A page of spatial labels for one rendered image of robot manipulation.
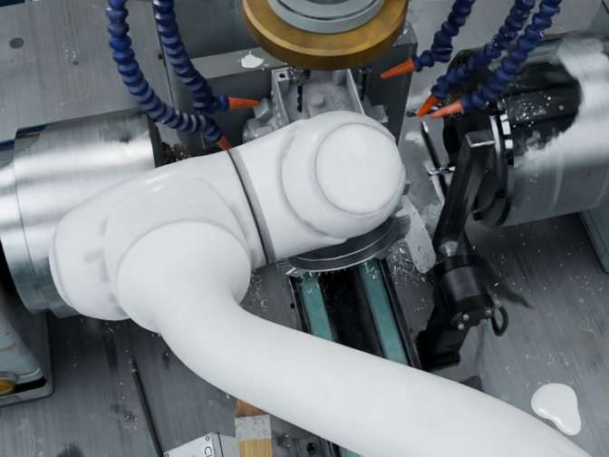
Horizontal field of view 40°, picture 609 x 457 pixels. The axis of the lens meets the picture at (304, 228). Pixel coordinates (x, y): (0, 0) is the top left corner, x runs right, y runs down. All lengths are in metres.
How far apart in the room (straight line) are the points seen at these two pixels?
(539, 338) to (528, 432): 0.89
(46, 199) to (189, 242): 0.42
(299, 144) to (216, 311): 0.15
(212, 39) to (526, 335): 0.64
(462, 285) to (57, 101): 0.82
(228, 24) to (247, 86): 0.12
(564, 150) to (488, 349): 0.36
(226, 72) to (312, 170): 0.50
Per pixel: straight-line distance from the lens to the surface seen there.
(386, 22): 0.91
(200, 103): 1.00
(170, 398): 1.27
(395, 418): 0.48
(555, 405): 1.31
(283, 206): 0.66
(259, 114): 1.15
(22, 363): 1.20
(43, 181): 1.03
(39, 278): 1.04
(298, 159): 0.64
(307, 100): 1.10
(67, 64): 1.61
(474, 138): 0.94
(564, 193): 1.15
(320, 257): 1.18
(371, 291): 1.20
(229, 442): 0.98
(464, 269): 1.09
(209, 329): 0.56
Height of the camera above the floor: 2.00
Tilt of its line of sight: 61 degrees down
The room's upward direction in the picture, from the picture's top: 2 degrees clockwise
